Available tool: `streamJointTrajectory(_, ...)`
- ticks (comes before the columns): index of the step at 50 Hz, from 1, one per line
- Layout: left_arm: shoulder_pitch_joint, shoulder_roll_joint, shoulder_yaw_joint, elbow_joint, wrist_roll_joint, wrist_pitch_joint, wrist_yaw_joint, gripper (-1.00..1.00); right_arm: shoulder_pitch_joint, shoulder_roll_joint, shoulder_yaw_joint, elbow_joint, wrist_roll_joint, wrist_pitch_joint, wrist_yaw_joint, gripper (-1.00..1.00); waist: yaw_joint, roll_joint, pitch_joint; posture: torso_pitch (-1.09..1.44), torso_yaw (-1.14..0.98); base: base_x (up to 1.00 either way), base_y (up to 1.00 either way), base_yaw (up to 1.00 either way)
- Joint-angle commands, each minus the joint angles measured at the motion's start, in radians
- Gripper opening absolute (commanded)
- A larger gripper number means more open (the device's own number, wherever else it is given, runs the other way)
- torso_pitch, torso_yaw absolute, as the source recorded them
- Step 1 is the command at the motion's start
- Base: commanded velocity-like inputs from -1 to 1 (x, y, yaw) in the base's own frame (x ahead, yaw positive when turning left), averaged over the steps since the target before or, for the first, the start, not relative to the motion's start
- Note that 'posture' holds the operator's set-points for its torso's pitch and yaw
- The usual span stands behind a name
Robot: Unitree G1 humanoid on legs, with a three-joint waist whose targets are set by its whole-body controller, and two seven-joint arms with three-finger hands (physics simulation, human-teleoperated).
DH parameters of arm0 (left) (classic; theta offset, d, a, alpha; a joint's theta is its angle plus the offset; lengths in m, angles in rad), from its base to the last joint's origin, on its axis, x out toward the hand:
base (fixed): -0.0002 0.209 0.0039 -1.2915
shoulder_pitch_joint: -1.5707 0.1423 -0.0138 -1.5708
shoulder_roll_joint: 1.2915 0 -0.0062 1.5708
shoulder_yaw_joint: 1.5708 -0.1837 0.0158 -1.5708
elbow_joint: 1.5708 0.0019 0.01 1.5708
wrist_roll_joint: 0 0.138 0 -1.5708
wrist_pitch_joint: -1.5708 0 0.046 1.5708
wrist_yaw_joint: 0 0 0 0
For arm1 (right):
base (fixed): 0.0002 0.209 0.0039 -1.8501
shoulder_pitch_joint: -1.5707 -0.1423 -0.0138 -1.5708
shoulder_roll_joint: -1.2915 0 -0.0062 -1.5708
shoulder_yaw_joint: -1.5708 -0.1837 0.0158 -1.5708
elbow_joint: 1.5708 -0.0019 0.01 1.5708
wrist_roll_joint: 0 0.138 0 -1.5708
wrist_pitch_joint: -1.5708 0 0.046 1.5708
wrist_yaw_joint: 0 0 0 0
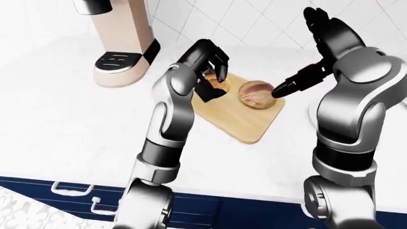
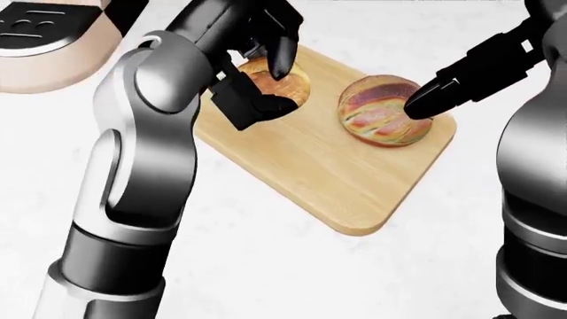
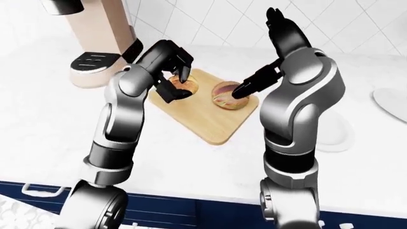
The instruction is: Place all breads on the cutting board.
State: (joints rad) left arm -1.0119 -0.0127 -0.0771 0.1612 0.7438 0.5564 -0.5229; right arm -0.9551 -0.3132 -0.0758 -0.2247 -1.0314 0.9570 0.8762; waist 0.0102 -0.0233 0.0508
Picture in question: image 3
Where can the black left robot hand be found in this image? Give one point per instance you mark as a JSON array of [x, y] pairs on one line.
[[165, 57]]

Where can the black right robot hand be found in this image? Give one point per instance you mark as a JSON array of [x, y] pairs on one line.
[[284, 31]]

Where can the round brown bread roll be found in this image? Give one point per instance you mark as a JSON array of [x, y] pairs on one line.
[[188, 85]]

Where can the round reddish bread roll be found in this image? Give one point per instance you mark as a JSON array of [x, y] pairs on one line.
[[227, 99]]

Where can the wooden cutting board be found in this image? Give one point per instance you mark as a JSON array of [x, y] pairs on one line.
[[206, 112]]

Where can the beige black coffee machine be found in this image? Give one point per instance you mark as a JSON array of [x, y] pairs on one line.
[[101, 40]]

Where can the white round plate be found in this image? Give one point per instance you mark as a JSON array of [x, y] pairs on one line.
[[391, 100]]

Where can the navy blue cabinet front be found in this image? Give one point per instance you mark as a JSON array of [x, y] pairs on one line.
[[178, 210]]

